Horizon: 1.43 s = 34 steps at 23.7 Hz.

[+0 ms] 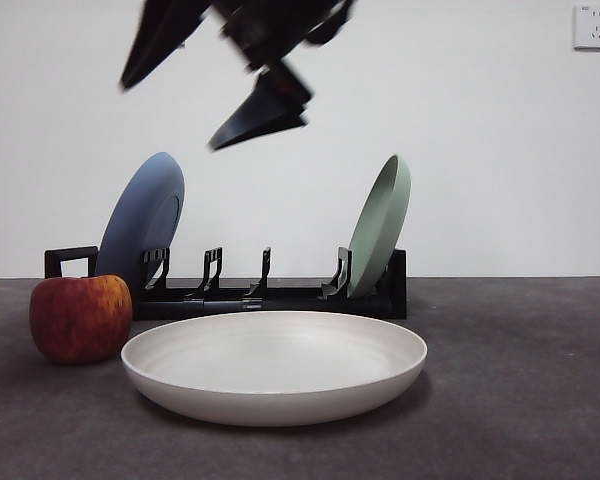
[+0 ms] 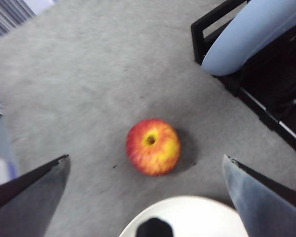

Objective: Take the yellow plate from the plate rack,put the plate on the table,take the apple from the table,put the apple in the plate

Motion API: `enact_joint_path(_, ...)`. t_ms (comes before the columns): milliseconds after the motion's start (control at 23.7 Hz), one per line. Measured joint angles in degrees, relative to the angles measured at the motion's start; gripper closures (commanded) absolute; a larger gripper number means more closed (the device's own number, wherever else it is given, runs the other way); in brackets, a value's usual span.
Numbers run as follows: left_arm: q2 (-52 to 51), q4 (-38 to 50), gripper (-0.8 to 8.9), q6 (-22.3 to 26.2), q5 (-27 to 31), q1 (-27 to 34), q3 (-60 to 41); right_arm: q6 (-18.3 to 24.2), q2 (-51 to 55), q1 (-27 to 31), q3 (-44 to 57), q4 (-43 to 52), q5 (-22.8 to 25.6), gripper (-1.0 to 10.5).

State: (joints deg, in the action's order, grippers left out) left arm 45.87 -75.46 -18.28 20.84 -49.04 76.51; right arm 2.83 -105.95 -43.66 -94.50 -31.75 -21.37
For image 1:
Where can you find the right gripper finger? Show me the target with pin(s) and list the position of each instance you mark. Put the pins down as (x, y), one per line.
(165, 30)
(265, 110)

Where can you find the cream yellow plate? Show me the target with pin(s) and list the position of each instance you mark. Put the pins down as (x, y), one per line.
(275, 370)

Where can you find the red yellow apple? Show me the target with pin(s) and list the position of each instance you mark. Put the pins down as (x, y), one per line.
(80, 320)

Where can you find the green plate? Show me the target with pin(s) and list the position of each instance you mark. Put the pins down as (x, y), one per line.
(380, 225)

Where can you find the blue plate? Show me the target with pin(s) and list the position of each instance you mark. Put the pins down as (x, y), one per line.
(140, 215)

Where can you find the black plate rack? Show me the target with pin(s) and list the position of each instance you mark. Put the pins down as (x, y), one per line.
(300, 295)

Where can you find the white wall socket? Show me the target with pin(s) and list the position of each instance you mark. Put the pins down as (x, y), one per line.
(594, 27)

